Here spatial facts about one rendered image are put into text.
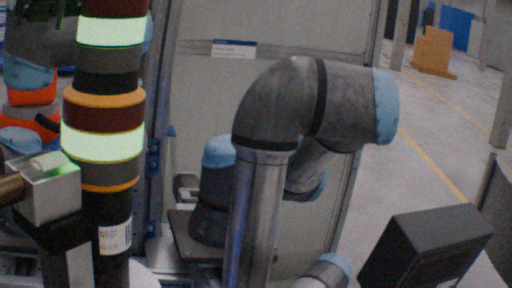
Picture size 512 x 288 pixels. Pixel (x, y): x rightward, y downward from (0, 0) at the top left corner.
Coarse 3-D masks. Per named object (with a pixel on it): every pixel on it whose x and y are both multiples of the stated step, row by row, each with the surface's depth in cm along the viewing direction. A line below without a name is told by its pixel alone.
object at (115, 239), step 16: (96, 192) 22; (112, 192) 23; (128, 192) 24; (96, 208) 23; (112, 208) 23; (128, 208) 24; (96, 224) 23; (112, 224) 23; (128, 224) 24; (96, 240) 23; (112, 240) 24; (128, 240) 25; (96, 256) 24; (112, 256) 24; (128, 256) 25; (96, 272) 24; (112, 272) 24; (128, 272) 26
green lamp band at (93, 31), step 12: (84, 24) 20; (96, 24) 20; (108, 24) 20; (120, 24) 20; (132, 24) 20; (144, 24) 21; (84, 36) 20; (96, 36) 20; (108, 36) 20; (120, 36) 20; (132, 36) 21
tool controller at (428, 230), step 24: (408, 216) 90; (432, 216) 92; (456, 216) 94; (480, 216) 96; (384, 240) 91; (408, 240) 85; (432, 240) 86; (456, 240) 87; (480, 240) 91; (384, 264) 91; (408, 264) 84; (432, 264) 87; (456, 264) 92
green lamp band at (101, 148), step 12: (72, 132) 21; (132, 132) 22; (72, 144) 21; (84, 144) 21; (96, 144) 21; (108, 144) 21; (120, 144) 22; (132, 144) 22; (84, 156) 21; (96, 156) 21; (108, 156) 22; (120, 156) 22
